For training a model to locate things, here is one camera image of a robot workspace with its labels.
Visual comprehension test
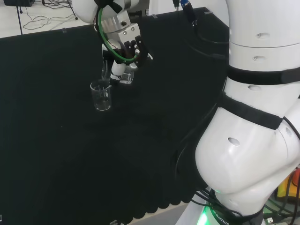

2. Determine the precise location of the clear glass beaker with water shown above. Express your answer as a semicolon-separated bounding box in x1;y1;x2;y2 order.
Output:
100;60;135;86

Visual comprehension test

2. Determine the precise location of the clear graduated glass beaker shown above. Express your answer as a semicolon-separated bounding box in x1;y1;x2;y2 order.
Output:
90;80;113;112

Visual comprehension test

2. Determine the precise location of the black bench cloth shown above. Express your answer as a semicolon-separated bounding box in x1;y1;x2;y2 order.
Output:
0;7;231;225

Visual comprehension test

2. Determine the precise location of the yellow stop button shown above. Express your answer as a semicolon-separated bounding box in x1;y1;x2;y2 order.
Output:
276;167;300;203

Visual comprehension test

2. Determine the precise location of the black stand pole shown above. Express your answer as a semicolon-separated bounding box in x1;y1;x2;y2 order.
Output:
16;5;24;36

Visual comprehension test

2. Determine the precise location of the black box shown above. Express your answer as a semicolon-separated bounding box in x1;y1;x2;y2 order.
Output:
3;0;36;8

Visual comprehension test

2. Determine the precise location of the black base cable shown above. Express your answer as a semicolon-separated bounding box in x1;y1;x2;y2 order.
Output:
174;92;247;221

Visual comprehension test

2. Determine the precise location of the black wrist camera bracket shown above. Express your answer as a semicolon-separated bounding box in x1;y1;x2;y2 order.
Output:
123;35;154;68

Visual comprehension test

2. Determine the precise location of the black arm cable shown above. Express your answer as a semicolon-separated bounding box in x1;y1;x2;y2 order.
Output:
172;0;231;60

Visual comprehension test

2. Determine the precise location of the green cable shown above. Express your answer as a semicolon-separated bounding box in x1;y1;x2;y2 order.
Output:
97;7;139;65

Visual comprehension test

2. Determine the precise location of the thin floor cable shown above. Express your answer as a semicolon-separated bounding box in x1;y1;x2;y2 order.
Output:
22;0;82;31

